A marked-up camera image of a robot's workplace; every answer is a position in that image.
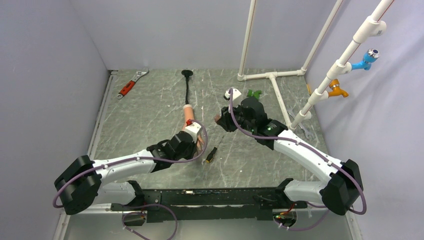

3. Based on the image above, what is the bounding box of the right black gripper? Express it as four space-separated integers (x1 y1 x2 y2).
217 100 256 133

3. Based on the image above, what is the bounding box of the glitter nail polish bottle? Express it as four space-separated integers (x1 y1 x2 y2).
214 114 221 124

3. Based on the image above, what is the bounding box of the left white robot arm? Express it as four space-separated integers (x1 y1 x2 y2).
52 131 201 215

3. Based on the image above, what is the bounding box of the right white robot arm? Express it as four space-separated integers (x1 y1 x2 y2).
214 97 365 216

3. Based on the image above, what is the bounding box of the near black yellow screwdriver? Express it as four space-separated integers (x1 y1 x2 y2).
204 136 224 163

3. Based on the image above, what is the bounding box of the mannequin practice hand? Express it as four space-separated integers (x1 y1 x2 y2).
182 103 204 153

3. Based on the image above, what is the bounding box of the green valve pvc fitting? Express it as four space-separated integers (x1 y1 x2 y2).
247 89 262 99

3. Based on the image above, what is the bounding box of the black hand stand stem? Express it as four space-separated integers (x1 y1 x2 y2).
181 69 194 105

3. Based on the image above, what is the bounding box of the silver open-end wrench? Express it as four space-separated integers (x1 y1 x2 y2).
286 106 314 140

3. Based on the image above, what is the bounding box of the red adjustable wrench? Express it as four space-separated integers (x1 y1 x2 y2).
116 67 150 100

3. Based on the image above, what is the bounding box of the orange faucet valve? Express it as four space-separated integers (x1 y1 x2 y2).
328 78 349 98

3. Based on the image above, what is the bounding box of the blue faucet valve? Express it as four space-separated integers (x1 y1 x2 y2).
351 48 380 71

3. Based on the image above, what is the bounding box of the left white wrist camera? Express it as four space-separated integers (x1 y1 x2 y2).
183 119 202 143

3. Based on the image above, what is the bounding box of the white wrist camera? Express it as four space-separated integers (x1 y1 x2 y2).
183 119 202 143
223 87 243 106

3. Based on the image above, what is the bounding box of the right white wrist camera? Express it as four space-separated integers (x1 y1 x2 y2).
223 87 243 106

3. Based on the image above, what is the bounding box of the black base frame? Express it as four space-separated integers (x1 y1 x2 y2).
110 187 307 223

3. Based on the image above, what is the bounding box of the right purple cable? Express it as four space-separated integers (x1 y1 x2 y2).
227 88 368 232

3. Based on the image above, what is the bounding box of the white pvc pipe frame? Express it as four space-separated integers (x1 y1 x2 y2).
236 0 396 130

